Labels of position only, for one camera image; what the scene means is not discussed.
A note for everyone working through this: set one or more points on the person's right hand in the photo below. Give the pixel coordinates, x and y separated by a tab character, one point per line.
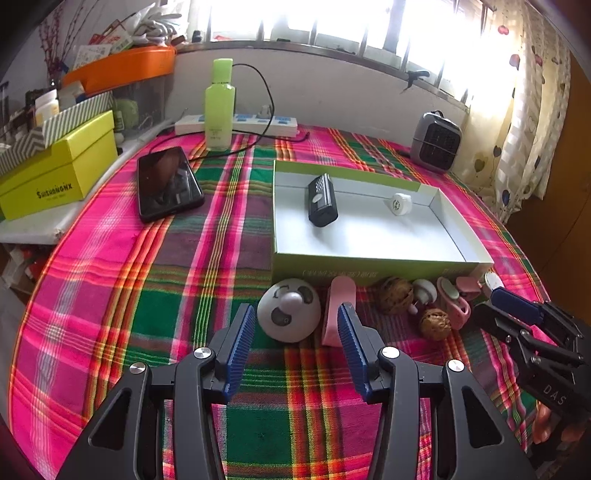
544	422

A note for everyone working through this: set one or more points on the brown walnut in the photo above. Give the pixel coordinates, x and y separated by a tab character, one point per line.
395	295
434	325

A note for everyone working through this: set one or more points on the green plastic bottle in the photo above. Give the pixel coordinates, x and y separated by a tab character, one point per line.
219	110

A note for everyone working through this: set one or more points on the clear plastic storage bin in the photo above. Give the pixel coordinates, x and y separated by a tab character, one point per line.
147	101

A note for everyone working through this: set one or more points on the wooden cabinet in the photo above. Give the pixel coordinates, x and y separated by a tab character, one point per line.
570	184

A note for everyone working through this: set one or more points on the black rectangular device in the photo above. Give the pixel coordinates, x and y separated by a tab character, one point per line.
322	201

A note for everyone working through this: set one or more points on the heart print curtain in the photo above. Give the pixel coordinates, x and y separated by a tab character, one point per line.
531	115

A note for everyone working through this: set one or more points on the small grey fan heater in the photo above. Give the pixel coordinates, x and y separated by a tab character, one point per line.
436	138

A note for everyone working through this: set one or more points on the small white oval gadget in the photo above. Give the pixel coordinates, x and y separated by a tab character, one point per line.
493	280

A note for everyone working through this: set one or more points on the green white striped box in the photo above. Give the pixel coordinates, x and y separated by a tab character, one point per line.
69	117

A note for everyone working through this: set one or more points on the pink green oval clipper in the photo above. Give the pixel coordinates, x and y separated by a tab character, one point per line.
452	302

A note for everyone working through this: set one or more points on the black smartphone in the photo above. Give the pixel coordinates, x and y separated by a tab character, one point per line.
168	182

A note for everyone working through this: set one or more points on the orange plastic lid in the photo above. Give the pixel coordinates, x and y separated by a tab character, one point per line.
124	67

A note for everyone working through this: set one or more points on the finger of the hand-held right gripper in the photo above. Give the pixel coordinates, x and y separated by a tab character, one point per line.
503	323
515	302

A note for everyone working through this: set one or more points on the dried red flower branches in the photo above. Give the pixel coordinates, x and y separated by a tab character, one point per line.
54	50

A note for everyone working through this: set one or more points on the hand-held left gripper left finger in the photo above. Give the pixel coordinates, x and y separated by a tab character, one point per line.
240	346

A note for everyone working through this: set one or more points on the small white round plug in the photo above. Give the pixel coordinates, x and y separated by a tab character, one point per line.
398	204

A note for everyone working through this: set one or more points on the green cardboard box lid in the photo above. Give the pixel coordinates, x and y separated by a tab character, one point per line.
369	230

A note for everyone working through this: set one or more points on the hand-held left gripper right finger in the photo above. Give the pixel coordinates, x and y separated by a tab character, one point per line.
351	350

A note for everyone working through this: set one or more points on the yellow-green cardboard box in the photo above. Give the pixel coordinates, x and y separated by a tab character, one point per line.
60	170

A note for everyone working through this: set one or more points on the white blue power strip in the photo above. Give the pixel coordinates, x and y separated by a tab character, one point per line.
249	123

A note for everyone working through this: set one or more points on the pink plastic holder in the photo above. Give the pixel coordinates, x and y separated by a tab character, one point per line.
339	295

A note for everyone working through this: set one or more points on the white round face gadget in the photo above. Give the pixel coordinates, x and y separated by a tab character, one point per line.
288	311

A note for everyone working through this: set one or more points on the pink green plaid tablecloth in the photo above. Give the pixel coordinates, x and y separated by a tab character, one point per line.
138	295

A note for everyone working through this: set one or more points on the black window clamp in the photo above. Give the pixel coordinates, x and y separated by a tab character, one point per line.
415	78

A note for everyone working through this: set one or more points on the pink plastic clip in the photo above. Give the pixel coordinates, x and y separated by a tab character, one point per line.
467	286

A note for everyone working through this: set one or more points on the white green roller gadget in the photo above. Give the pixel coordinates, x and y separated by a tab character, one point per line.
425	290

